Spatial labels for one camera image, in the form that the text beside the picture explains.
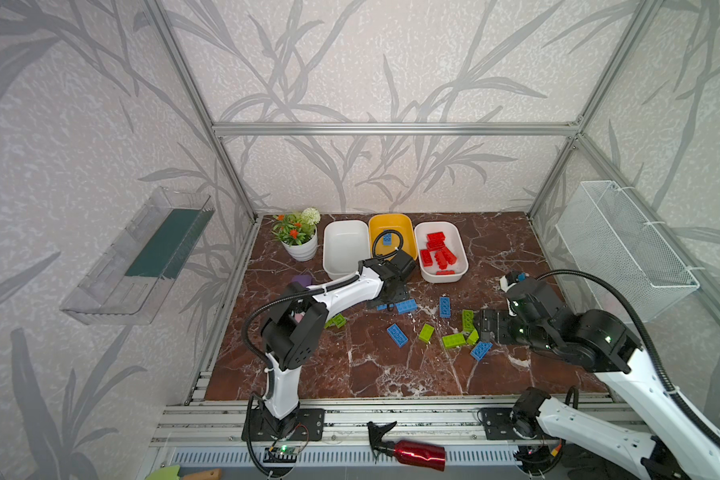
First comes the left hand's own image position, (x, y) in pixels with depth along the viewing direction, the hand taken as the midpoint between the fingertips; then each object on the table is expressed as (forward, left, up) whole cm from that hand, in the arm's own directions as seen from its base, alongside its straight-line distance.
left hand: (398, 289), depth 92 cm
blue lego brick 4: (-17, -24, -4) cm, 29 cm away
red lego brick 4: (+14, -16, -5) cm, 22 cm away
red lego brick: (+25, -16, -5) cm, 31 cm away
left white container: (+21, +18, -5) cm, 28 cm away
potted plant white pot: (+16, +32, +7) cm, 37 cm away
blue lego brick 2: (-4, -15, -4) cm, 16 cm away
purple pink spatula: (+7, +32, -7) cm, 34 cm away
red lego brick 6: (+9, -17, -5) cm, 20 cm away
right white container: (+22, -22, -4) cm, 31 cm away
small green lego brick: (-12, -9, -5) cm, 15 cm away
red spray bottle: (-42, -2, -1) cm, 42 cm away
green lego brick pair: (-8, +19, -5) cm, 21 cm away
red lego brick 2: (+21, -15, -5) cm, 27 cm away
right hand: (-16, -19, +18) cm, 31 cm away
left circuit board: (-42, +29, -8) cm, 52 cm away
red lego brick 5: (+16, -19, -4) cm, 25 cm away
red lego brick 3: (+15, -11, -5) cm, 20 cm away
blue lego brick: (-3, -3, -5) cm, 7 cm away
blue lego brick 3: (-12, 0, -6) cm, 14 cm away
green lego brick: (-14, -16, -4) cm, 22 cm away
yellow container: (+7, +3, +19) cm, 21 cm away
